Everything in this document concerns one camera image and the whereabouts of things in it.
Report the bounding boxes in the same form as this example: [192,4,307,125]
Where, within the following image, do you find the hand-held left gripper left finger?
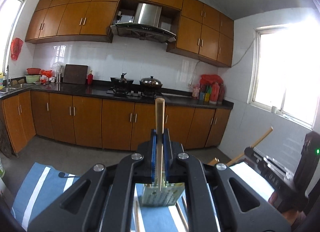
[27,128,160,232]

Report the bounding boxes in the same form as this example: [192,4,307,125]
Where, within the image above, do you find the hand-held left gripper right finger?
[162,129,292,232]

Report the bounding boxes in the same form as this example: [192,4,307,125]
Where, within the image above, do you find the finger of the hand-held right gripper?
[244,146,266,171]

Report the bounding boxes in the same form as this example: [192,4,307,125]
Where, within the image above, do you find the wooden chopstick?
[226,126,274,167]
[154,98,166,192]
[176,201,189,232]
[134,201,141,232]

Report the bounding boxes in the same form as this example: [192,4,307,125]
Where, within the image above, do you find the green perforated chopstick holder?
[140,181,186,207]

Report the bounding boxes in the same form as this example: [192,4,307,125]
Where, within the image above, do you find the person's right hand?
[267,189,310,225]

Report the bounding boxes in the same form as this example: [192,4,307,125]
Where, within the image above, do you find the dark sauce bottle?
[217,83,225,105]

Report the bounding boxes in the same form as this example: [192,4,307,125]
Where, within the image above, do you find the gas stove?
[106,87,164,99]

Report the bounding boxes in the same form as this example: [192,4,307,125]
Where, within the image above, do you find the large red oil bottle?
[209,82,220,104]

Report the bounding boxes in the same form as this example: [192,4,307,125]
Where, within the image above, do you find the dark pot with lid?
[139,76,163,90]

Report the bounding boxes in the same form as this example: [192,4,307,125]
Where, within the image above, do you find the wooden base cabinet run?
[2,89,232,154]

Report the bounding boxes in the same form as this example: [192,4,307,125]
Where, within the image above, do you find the black wok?
[110,73,134,90]

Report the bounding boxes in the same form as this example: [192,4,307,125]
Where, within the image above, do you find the red bag over bottles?
[200,74,223,85]

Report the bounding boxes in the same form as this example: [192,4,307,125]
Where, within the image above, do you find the large bright window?
[247,22,320,130]

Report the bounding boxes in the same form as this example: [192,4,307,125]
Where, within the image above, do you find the black kitchen countertop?
[0,81,234,110]

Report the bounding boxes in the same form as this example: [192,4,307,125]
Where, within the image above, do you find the dark wooden cutting board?
[62,64,89,84]

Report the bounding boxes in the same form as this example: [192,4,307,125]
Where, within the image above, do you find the blue white striped tablecloth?
[11,162,275,232]

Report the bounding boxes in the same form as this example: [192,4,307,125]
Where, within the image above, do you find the white plastic bag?
[52,61,64,74]

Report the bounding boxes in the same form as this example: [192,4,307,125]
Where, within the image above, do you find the steel range hood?
[110,3,177,44]

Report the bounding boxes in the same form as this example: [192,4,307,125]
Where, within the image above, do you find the green basin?
[24,74,42,84]

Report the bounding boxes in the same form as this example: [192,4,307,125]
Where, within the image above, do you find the stainless steel sink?
[0,83,34,94]

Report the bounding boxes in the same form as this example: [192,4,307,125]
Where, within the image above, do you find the metal faucet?
[5,64,12,89]

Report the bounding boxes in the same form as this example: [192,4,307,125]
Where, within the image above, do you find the hanging red plastic bag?
[10,37,24,61]

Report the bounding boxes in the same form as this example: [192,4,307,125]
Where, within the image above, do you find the window beside sink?
[0,0,27,72]

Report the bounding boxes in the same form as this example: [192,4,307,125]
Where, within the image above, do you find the wall cable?
[189,37,257,87]

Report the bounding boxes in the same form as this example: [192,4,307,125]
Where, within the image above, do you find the wooden wall cabinet unit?
[25,0,125,45]
[166,0,235,68]

